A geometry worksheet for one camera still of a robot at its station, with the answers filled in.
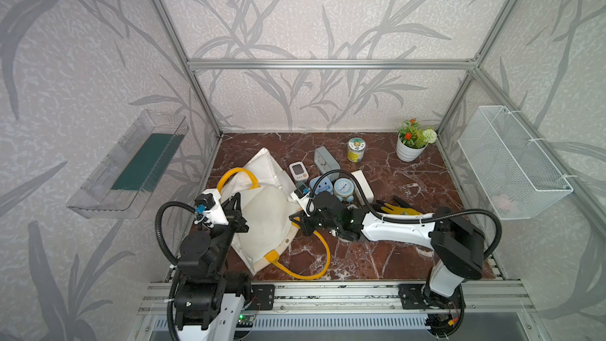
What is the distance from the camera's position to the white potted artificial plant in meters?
1.00

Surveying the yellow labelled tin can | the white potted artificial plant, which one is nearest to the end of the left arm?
the yellow labelled tin can

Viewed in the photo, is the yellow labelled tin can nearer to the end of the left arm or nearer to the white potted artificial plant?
the white potted artificial plant

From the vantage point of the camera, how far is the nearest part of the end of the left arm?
56 cm

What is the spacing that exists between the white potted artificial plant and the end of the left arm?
729 millimetres
